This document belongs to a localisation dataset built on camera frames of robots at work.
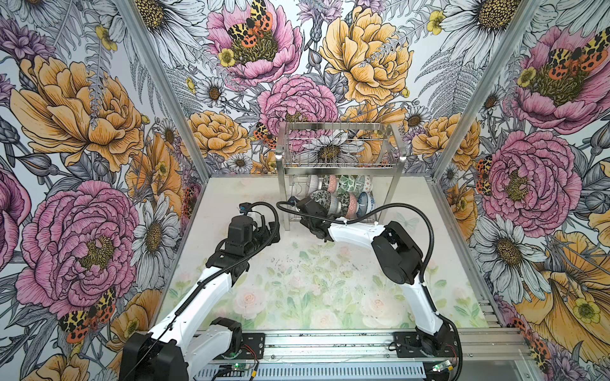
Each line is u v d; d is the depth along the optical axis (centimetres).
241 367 71
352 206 96
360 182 111
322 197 103
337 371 65
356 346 76
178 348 40
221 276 54
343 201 105
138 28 74
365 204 101
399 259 56
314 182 104
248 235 64
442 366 72
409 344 74
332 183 103
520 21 73
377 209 62
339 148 114
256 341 75
